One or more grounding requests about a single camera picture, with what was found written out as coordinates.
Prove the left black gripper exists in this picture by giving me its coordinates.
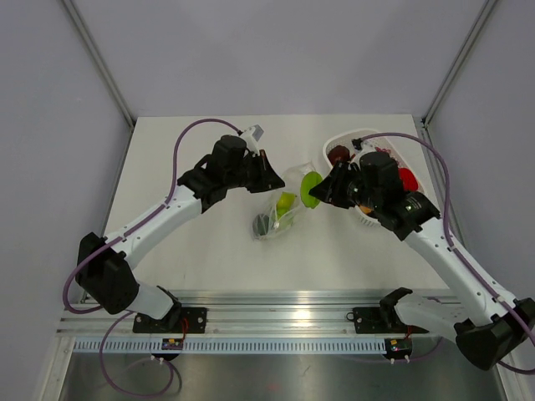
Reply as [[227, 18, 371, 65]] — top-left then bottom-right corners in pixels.
[[225, 150, 284, 194]]

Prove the red bell pepper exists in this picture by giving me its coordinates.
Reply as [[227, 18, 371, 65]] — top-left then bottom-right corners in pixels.
[[398, 168, 420, 191]]

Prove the aluminium mounting rail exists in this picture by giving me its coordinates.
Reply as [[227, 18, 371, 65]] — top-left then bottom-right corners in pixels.
[[55, 290, 510, 336]]

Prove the light green cabbage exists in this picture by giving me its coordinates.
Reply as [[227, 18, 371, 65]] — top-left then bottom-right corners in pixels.
[[275, 192, 297, 227]]

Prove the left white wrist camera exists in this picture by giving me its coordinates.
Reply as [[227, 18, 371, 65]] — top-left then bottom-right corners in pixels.
[[240, 124, 264, 153]]

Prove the green star fruit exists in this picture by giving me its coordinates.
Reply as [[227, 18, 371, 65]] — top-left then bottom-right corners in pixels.
[[300, 171, 323, 209]]

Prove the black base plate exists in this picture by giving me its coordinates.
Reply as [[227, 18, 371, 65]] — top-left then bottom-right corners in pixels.
[[133, 306, 208, 334], [345, 307, 428, 335]]

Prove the left aluminium frame post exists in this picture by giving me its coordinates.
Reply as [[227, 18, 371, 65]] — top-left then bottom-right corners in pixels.
[[59, 0, 136, 133]]

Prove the white slotted cable duct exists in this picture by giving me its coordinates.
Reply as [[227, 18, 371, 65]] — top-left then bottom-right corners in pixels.
[[74, 337, 385, 355]]

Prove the aluminium frame post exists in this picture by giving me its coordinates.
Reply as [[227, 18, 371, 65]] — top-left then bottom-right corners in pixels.
[[421, 0, 502, 129], [59, 0, 136, 133]]

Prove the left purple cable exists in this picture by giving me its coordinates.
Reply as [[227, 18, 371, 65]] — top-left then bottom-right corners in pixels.
[[62, 119, 242, 395]]

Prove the right small circuit board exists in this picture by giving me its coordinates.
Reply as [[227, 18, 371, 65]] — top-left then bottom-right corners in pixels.
[[385, 338, 413, 359]]

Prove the small circuit board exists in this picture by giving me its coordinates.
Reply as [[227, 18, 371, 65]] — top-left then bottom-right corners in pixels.
[[161, 338, 184, 351], [385, 338, 413, 359]]

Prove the right aluminium frame post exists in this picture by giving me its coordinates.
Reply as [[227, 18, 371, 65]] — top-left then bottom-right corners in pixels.
[[421, 0, 502, 129]]

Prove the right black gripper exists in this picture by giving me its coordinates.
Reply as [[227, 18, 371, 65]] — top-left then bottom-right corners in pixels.
[[310, 160, 382, 211]]

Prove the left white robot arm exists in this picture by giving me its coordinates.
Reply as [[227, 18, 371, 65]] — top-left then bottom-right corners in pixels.
[[74, 135, 285, 332]]

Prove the clear zip top bag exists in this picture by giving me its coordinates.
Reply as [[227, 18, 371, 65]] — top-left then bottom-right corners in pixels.
[[252, 162, 323, 241]]

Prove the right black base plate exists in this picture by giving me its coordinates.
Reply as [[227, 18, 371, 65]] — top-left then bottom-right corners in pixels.
[[345, 307, 428, 335]]

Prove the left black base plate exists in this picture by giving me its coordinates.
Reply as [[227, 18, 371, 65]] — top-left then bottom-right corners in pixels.
[[133, 306, 208, 334]]

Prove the purple cable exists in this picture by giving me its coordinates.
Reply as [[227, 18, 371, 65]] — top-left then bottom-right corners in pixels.
[[62, 119, 242, 395], [352, 132, 535, 373]]

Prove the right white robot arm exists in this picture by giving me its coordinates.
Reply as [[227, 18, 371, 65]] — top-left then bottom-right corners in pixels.
[[309, 151, 534, 370]]

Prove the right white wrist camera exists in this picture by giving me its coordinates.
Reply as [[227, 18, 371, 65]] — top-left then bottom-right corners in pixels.
[[352, 138, 376, 155]]

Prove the left small circuit board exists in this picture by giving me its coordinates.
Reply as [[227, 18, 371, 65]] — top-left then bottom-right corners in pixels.
[[161, 338, 184, 351]]

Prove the dark green avocado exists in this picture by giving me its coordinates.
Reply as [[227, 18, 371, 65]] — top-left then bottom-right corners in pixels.
[[252, 213, 273, 239]]

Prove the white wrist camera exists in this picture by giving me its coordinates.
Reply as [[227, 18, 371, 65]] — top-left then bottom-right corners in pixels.
[[240, 124, 264, 153], [352, 138, 376, 155]]

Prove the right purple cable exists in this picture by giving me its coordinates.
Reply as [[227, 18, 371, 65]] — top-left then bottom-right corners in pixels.
[[352, 132, 535, 373]]

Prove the dark red apple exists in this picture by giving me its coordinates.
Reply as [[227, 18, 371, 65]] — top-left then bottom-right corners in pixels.
[[327, 145, 351, 165]]

